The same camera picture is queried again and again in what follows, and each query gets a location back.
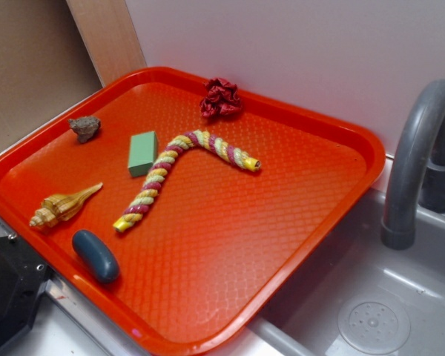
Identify grey rough rock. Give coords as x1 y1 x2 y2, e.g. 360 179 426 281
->
67 116 101 144

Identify orange plastic tray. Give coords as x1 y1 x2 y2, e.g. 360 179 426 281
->
0 67 385 355

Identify crumpled dark red paper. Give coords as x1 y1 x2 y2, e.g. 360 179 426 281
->
200 77 243 119

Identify green rectangular block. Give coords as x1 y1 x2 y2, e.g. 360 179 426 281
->
128 131 158 177

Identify dark blue oval soap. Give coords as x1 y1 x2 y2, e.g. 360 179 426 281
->
72 229 120 283

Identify tan spiral seashell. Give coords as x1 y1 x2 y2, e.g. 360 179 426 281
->
29 182 103 228

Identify grey plastic sink basin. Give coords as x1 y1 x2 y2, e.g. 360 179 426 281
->
250 190 445 355

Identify light wooden board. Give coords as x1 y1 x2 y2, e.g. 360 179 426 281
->
66 0 147 86

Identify grey curved faucet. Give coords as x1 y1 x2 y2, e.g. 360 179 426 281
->
381 79 445 250

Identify yellow pink twisted rope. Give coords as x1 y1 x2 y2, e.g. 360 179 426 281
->
112 129 262 234

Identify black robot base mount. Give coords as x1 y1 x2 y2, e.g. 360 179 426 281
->
0 234 51 352

